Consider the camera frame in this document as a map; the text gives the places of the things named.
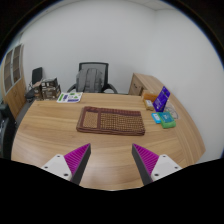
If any small yellow box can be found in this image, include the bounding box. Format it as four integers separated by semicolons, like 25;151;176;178
143;99;155;111

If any purple package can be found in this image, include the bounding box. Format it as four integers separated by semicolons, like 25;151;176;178
152;86;171;113

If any wooden glass-door cabinet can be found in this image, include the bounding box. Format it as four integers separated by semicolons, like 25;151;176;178
1;43;28;119

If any blue packet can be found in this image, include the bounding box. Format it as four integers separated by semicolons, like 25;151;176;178
151;112;163;125

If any grey backpack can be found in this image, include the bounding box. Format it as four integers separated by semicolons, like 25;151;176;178
75;68;103;94

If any black mesh office chair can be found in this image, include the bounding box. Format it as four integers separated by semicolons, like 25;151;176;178
67;61;119;94

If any wooden drawer cabinet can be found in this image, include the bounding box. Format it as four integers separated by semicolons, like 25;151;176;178
128;72;168;98

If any brown cardboard box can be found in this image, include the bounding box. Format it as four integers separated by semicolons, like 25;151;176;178
33;79;43;100

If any small black visitor chair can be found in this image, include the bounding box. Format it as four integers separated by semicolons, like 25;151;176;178
25;66;44;101

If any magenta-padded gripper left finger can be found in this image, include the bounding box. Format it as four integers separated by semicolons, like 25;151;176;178
41;143;92;186

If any green box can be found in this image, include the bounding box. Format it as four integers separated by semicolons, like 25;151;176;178
160;119;177;130

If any clear plastic package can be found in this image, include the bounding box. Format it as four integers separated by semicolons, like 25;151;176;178
164;101;179;120

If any brown patterned towel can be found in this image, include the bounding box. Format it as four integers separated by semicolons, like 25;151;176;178
75;106;146;137

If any teal packet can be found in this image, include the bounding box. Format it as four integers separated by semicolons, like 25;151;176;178
157;111;174;124

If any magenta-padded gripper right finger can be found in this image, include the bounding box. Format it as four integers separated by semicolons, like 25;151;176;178
131;143;183;186

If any black padded chair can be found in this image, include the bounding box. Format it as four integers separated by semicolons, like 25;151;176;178
0;103;17;159

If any orange box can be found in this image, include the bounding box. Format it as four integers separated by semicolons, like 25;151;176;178
142;92;158;103

